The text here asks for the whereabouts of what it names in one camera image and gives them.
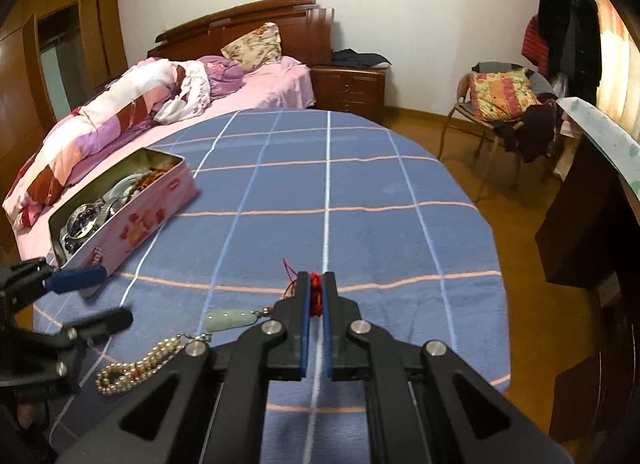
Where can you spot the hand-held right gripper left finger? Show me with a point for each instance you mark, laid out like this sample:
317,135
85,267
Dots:
303,324

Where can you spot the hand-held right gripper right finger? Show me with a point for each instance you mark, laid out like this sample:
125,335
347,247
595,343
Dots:
326,334

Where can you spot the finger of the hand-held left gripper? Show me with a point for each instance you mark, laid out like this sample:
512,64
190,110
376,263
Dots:
112,320
75,280

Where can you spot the pink tin box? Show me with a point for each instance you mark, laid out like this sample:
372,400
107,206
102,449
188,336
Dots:
145,219

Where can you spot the pink patchwork quilt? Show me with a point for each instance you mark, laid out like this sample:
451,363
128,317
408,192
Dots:
100,123

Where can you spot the wooden wardrobe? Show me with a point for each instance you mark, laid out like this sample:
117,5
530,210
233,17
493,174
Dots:
15,93

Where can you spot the white crumpled cloth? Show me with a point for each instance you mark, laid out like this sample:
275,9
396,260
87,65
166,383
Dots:
190,93

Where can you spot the wooden nightstand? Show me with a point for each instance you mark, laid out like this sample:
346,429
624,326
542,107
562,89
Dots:
350,88

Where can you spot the bed with pink sheet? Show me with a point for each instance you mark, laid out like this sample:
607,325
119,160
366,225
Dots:
280,83

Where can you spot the purple garment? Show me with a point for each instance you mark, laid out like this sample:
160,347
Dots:
225,76

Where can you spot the dark folded clothing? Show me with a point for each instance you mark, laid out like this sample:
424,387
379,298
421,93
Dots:
357,58

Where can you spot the dark wooden cabinet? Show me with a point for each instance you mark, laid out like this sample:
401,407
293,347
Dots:
575,224

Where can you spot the floral pillow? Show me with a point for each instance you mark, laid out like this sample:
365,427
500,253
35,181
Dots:
252,46

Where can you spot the dark brown clothes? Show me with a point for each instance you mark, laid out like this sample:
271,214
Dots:
535,128

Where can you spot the colourful patterned cushion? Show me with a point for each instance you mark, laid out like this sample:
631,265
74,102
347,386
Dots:
500,93

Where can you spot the wooden bed headboard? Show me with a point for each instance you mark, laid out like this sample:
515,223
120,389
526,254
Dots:
240,18

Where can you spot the white green patterned cloth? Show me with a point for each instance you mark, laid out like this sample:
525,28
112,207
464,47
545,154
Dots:
600,133

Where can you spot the red hanging garment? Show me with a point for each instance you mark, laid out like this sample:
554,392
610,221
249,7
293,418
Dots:
532,48

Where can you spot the black hanging coat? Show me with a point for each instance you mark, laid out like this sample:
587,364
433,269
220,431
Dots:
570,33

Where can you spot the orange curtain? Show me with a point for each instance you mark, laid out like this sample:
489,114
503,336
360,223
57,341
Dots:
617,68

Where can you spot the metal frame chair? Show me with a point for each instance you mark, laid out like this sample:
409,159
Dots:
456,93

